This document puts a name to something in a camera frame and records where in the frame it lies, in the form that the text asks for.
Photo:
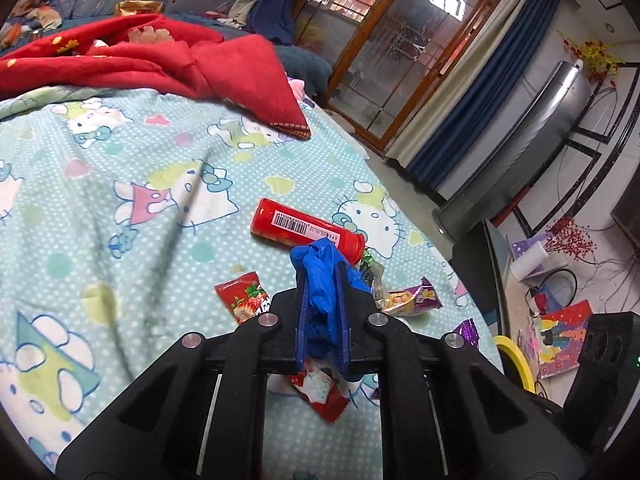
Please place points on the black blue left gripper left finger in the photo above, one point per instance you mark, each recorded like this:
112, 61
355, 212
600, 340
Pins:
198, 411

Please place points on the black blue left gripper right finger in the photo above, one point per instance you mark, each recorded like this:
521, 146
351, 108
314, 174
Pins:
446, 411

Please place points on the green black snack packet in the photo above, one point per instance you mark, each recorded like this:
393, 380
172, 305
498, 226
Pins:
372, 274

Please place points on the blue plastic glove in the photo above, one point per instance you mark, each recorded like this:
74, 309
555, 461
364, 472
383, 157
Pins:
320, 261

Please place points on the red cylindrical snack can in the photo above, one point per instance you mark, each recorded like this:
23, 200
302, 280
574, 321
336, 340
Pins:
290, 227

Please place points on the yellow rim trash bin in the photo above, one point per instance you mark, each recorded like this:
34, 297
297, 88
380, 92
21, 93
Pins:
514, 363

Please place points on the purple snack wrapper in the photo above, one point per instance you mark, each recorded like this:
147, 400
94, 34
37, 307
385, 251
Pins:
466, 333

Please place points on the orange purple snack packet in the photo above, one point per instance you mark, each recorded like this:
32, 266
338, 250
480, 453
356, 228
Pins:
412, 301

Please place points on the red white candy wrapper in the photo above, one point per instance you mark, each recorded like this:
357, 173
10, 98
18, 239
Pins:
318, 387

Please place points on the red strawberry snack wrapper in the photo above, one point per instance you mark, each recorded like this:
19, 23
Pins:
244, 297

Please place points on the white paper towel roll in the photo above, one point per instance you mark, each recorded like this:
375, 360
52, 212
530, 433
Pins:
524, 265

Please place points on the red berry branch decoration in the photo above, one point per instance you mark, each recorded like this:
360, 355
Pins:
569, 239

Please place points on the Hello Kitty bed sheet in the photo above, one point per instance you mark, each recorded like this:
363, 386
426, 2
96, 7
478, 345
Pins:
121, 211

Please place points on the blue right curtain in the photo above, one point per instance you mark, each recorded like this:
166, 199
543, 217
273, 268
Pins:
490, 88

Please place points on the blue curtain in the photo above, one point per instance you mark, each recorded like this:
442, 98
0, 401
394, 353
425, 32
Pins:
272, 19
490, 88

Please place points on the silver tower air conditioner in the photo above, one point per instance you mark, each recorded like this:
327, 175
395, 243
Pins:
535, 137

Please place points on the yellow flower decoration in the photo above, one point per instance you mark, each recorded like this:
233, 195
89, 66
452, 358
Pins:
598, 63

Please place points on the red blanket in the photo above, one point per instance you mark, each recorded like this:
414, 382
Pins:
153, 51

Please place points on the wooden glass sliding door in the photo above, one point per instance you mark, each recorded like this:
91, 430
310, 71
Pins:
380, 60

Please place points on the blue left curtain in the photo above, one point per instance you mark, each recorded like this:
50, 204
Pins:
272, 19

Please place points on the golden gift bag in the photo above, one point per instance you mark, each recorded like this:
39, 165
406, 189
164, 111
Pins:
135, 7

